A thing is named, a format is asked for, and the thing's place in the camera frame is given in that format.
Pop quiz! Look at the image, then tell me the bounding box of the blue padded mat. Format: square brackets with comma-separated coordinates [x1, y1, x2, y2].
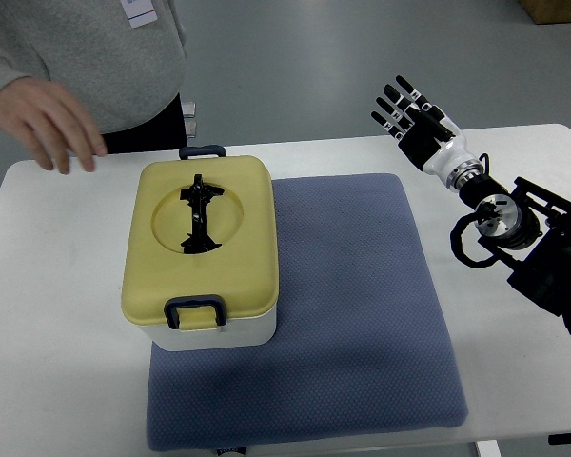
[147, 173, 467, 451]

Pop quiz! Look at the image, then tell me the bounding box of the yellow box lid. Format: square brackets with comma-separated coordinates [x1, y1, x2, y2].
[121, 156, 279, 330]

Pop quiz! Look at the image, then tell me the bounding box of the cardboard box corner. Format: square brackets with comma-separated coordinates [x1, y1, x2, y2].
[520, 0, 571, 25]

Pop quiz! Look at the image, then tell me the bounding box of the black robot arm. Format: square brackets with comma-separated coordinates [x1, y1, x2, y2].
[447, 154, 571, 335]

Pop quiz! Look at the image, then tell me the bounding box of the upper metal floor plate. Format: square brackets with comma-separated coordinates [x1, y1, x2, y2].
[181, 102, 196, 118]

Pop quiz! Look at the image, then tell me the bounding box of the metal floor plate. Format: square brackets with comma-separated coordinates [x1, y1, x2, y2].
[185, 119, 197, 139]
[181, 102, 196, 118]

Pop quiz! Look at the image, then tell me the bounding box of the grey sweater person torso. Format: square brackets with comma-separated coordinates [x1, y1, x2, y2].
[0, 1, 187, 154]

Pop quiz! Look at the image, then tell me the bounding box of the person's bare hand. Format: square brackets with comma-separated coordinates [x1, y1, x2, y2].
[0, 77, 108, 174]

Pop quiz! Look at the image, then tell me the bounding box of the black object at table edge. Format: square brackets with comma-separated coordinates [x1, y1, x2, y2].
[548, 432, 571, 446]

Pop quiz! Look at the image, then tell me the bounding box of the white storage box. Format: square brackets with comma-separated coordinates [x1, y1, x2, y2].
[139, 305, 278, 351]

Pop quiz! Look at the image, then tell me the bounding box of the lower metal floor plate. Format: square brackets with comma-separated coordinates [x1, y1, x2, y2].
[185, 119, 197, 139]

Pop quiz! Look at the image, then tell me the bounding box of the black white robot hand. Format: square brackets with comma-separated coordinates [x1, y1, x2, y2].
[371, 75, 483, 190]

